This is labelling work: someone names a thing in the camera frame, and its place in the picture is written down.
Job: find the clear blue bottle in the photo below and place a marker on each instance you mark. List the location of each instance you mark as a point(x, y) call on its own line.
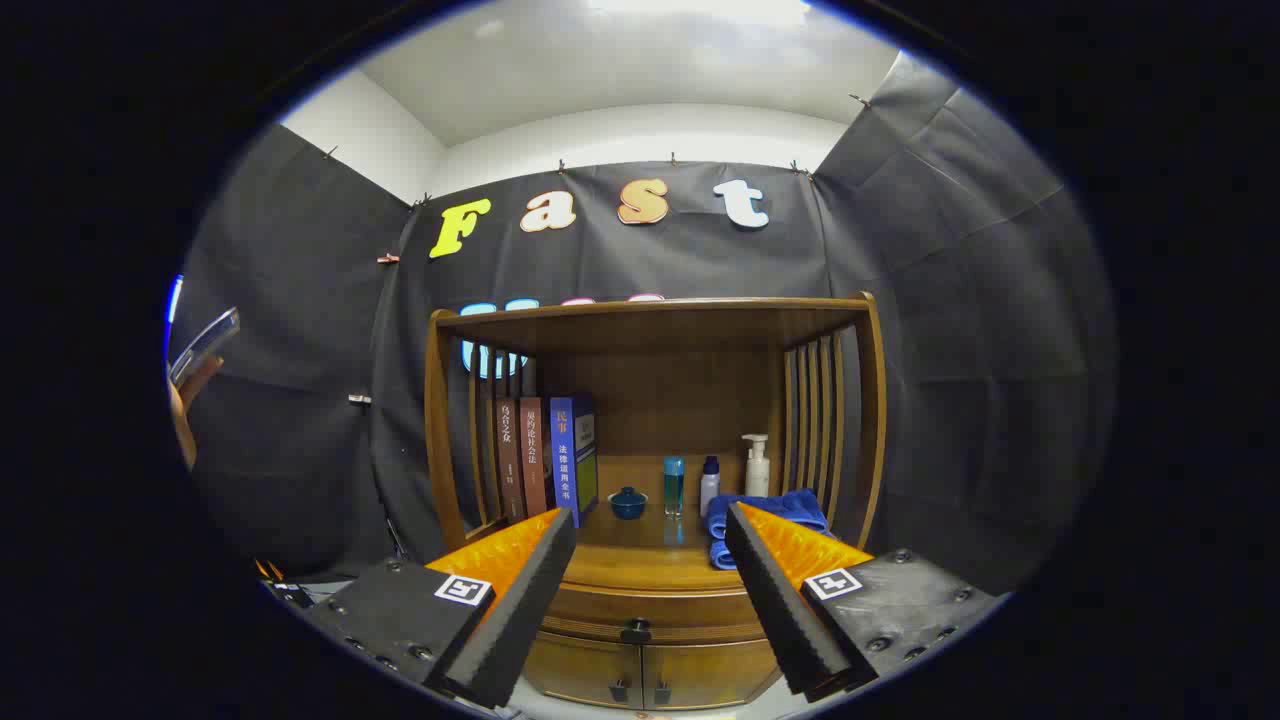
point(674, 490)

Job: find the black backdrop cloth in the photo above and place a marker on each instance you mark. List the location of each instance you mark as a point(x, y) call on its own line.
point(300, 300)

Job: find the wooden cabinet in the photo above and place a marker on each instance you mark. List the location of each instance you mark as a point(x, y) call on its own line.
point(660, 400)

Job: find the dark brown book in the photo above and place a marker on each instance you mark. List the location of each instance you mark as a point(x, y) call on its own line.
point(510, 460)

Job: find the blue lidded teacup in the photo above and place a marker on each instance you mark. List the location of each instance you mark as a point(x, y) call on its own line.
point(628, 505)

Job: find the black electronic box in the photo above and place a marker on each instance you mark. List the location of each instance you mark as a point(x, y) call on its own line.
point(288, 592)

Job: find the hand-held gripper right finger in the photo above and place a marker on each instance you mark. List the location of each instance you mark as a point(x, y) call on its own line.
point(780, 610)

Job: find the white bottle with blue cap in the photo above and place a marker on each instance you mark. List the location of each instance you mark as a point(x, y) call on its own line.
point(710, 492)

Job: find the smartphone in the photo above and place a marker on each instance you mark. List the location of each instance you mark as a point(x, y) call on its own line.
point(205, 345)

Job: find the wooden countertop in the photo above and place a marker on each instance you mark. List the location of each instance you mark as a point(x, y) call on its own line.
point(640, 560)

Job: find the wooden drawer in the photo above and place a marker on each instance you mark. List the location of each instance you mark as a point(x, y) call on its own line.
point(600, 610)

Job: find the white pump bottle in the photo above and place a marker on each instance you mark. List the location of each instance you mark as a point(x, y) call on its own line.
point(757, 475)

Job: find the blue folded towel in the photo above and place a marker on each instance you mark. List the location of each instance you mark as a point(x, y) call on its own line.
point(800, 505)

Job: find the blue book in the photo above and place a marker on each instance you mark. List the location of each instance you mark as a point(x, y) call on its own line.
point(568, 460)

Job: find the wooden cabinet door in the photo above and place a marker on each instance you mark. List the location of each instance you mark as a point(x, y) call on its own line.
point(710, 675)
point(580, 668)

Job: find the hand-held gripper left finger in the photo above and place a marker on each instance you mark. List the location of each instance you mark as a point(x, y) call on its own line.
point(520, 610)

